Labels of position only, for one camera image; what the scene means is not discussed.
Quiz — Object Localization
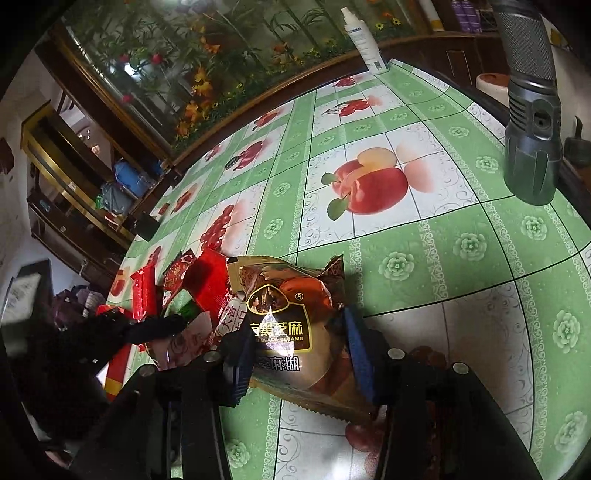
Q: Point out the wooden shelf cabinet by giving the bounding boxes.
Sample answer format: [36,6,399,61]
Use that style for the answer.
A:
[21,102,178,284]

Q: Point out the red patterned snack packet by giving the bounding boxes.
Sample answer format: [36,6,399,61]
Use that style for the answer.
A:
[162,249,197,310]

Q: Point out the flower painting wooden frame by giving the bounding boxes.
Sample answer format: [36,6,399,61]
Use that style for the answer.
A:
[55,0,430,153]

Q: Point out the red white snack packet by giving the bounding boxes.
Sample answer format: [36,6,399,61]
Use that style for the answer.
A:
[147,297,246,370]

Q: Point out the brown black sesame packet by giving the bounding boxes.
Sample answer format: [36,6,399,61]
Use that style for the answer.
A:
[226,255,375,422]

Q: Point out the small black box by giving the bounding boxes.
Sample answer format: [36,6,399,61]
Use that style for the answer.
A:
[132,212,160,241]

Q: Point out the grey metal flashlight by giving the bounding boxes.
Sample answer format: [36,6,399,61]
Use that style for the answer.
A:
[490,1,563,206]

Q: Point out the red snack box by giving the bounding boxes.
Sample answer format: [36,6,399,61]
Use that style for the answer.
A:
[131,264,161,322]

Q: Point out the blue bag on shelf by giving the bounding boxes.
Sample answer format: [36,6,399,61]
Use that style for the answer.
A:
[113,160,153,198]

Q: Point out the green fruit-print tablecloth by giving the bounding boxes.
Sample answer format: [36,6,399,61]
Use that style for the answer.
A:
[108,62,590,479]

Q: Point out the purple bottles pair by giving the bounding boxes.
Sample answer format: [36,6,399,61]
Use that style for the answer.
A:
[452,0,482,34]

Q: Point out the red rimmed white tray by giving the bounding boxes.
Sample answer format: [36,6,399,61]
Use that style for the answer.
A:
[96,304,135,401]

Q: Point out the white spray bottle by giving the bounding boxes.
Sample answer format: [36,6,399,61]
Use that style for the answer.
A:
[341,7,388,75]

